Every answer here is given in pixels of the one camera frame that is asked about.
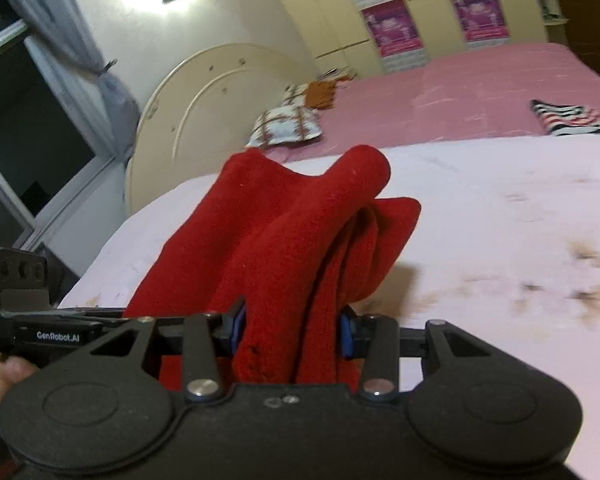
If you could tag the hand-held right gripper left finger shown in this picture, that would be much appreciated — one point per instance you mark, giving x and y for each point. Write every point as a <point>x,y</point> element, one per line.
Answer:
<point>239,327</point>

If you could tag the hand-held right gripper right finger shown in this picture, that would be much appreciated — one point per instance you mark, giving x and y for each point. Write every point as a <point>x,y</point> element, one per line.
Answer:
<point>346,336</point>

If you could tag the red knit sweater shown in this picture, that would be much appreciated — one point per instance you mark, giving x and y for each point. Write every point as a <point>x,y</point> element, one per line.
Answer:
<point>290,240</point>

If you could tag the person's left hand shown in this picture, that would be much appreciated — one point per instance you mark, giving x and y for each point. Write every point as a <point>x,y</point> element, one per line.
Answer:
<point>11,377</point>

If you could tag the window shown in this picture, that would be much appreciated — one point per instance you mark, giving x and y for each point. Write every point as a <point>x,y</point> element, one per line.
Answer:
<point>25,135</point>

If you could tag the white floral bed sheet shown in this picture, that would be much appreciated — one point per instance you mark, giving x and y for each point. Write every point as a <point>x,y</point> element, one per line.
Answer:
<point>480,220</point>

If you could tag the floral checked pillow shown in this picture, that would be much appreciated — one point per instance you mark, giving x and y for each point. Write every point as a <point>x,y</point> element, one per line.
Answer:
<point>287,125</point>
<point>296,95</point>

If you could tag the cream arched headboard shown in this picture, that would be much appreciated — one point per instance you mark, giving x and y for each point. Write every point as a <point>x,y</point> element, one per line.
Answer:
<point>190,125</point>

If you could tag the grey curtain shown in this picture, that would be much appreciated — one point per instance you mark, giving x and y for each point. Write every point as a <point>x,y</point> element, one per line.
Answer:
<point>80,60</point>

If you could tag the pink bedspread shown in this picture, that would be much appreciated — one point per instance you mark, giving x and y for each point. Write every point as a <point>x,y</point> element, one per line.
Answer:
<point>455,90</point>

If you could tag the striped folded cloth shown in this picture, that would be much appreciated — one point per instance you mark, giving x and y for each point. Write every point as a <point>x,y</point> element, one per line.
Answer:
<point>570,116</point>

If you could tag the cream wardrobe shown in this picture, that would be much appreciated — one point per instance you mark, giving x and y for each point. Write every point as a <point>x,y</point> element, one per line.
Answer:
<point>430,15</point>

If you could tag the purple wall poster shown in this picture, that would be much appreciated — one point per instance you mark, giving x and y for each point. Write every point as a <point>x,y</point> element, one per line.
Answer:
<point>392,30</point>
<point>477,12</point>

